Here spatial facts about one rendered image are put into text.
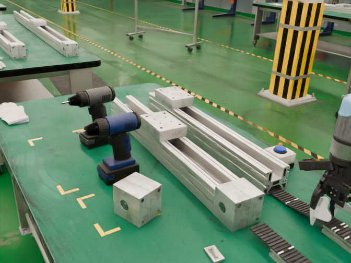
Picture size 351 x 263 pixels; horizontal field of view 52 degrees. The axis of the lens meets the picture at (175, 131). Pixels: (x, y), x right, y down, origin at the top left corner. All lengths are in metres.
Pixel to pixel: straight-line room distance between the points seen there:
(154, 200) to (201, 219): 0.14
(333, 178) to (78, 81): 2.08
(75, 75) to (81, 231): 1.83
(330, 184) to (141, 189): 0.48
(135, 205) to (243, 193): 0.29
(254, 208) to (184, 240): 0.21
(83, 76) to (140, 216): 1.87
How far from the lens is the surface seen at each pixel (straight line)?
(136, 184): 1.00
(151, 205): 1.00
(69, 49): 2.76
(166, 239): 0.97
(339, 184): 0.98
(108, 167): 1.15
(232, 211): 0.98
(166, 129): 1.25
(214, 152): 1.32
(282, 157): 1.29
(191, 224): 1.02
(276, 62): 4.44
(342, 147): 0.94
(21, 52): 2.76
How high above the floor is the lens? 1.43
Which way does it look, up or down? 25 degrees down
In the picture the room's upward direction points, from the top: 3 degrees clockwise
